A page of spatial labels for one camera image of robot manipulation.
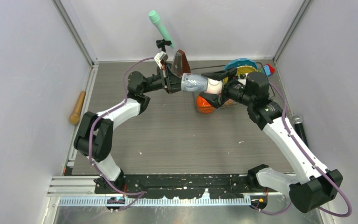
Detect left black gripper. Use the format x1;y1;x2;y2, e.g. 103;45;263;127
141;65;191;94

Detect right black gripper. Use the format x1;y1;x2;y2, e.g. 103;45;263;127
199;68;254;109

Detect white ceramic bowl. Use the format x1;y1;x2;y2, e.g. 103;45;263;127
204;78;223;95

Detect small blue-handled cup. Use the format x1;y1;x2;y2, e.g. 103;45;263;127
181;73;208;92

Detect orange bowl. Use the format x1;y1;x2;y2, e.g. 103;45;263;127
195;96;215;113

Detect woven bamboo round tray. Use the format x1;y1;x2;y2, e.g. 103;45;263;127
224;65;257;79

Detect blue polka dot plate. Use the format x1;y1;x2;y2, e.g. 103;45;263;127
223;58;258;70

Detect pink patterned mug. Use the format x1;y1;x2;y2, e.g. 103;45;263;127
221;99;234;108

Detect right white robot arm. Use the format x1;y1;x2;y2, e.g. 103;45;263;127
200;68;343;213

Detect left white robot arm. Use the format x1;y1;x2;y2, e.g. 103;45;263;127
73;68;181;193

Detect brown wooden metronome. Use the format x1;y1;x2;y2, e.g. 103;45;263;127
171;49;191;78

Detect black microphone stand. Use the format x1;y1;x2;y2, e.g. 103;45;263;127
156;39;173;52

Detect colourful toy blocks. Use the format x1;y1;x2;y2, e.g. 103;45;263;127
261;63;275;77

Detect mint green microphone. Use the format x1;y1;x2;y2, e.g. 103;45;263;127
148;10;175;49

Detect black handheld microphone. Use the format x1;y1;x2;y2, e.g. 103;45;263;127
292;115;308;146

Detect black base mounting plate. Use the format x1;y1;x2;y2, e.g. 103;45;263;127
104;173;278;200

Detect wooden rolling pin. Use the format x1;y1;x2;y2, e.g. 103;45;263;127
69;91;86;125

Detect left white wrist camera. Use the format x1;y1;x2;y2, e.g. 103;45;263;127
153;51;169;69

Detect black wire dish rack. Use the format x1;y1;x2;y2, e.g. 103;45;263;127
190;62;277;113

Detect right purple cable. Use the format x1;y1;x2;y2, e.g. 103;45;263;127
250;83;352;218

